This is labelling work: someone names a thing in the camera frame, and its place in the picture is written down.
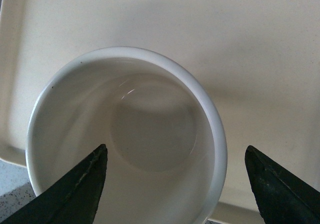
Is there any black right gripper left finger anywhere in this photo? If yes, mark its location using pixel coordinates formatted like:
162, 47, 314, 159
3, 144, 108, 223

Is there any cream rectangular plastic tray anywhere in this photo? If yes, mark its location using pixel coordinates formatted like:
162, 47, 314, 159
0, 0, 320, 209

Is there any white smiley mug black handle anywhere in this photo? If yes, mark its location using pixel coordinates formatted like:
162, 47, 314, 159
25, 47, 227, 223

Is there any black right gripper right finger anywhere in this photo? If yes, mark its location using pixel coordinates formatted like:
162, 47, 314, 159
244, 145, 320, 223

